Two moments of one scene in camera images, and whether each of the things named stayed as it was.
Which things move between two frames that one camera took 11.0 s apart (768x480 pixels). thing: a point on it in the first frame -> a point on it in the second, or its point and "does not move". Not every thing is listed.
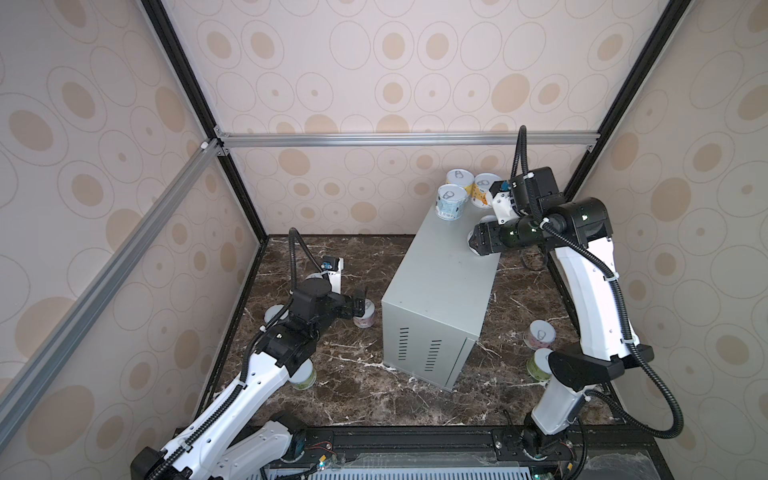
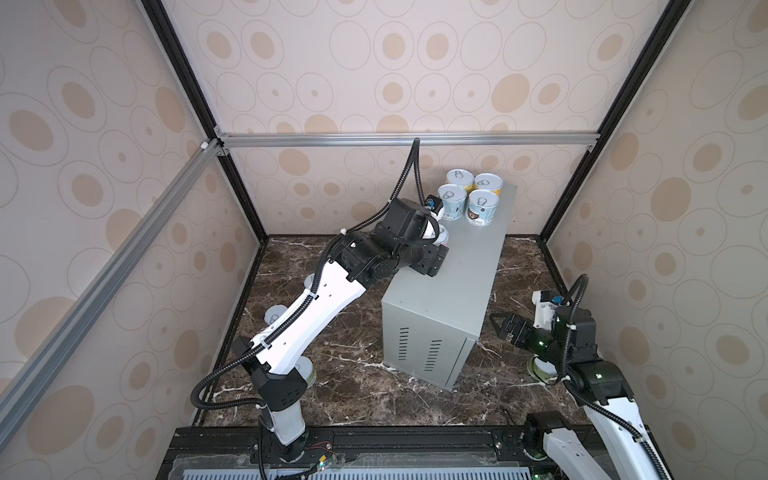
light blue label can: x=450 y=202 does not move
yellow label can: x=462 y=177 does not move
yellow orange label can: x=481 y=187 does not move
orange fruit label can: x=272 y=311 does not move
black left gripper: x=350 y=308 -> x=431 y=258
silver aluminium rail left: x=23 y=385 does not move
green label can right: x=538 y=366 does not move
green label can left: x=305 y=377 does not move
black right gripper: x=486 y=240 -> x=515 y=321
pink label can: x=368 y=317 -> x=443 y=235
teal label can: x=485 y=219 -> x=481 y=207
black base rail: x=464 y=452 does not move
